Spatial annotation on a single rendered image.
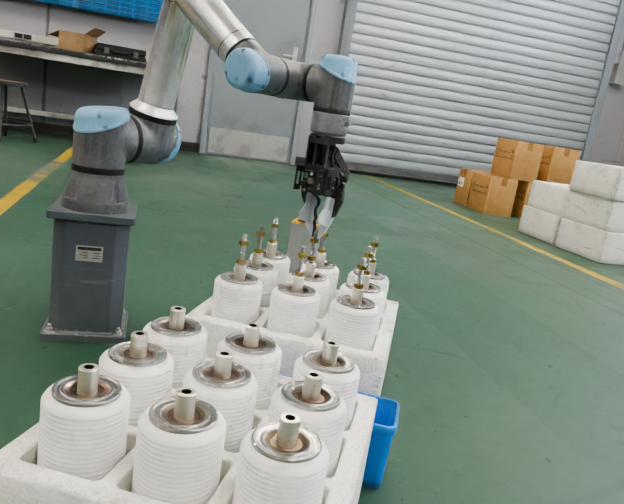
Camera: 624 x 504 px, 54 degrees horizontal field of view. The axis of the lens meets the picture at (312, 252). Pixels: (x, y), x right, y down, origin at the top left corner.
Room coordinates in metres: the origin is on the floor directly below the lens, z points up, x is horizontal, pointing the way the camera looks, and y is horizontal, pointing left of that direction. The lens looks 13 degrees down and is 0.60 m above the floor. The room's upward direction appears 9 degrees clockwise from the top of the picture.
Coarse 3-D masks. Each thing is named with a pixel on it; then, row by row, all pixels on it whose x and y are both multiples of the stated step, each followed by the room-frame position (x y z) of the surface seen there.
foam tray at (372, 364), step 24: (192, 312) 1.13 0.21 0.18; (264, 312) 1.20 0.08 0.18; (384, 312) 1.32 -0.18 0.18; (216, 336) 1.09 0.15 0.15; (288, 336) 1.08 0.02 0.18; (312, 336) 1.10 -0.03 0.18; (384, 336) 1.16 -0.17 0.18; (288, 360) 1.07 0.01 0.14; (360, 360) 1.05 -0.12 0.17; (384, 360) 1.04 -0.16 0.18; (360, 384) 1.05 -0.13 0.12
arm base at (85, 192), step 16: (80, 176) 1.35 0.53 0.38; (96, 176) 1.35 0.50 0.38; (112, 176) 1.37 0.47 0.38; (64, 192) 1.36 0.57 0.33; (80, 192) 1.33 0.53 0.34; (96, 192) 1.34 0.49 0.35; (112, 192) 1.36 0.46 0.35; (80, 208) 1.33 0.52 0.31; (96, 208) 1.33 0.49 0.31; (112, 208) 1.35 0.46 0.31; (128, 208) 1.41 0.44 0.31
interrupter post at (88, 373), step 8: (80, 368) 0.63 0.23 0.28; (88, 368) 0.64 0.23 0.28; (96, 368) 0.63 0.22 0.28; (80, 376) 0.62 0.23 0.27; (88, 376) 0.62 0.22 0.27; (96, 376) 0.63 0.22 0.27; (80, 384) 0.62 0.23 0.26; (88, 384) 0.62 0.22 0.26; (96, 384) 0.63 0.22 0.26; (80, 392) 0.62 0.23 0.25; (88, 392) 0.62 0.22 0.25; (96, 392) 0.63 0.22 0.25
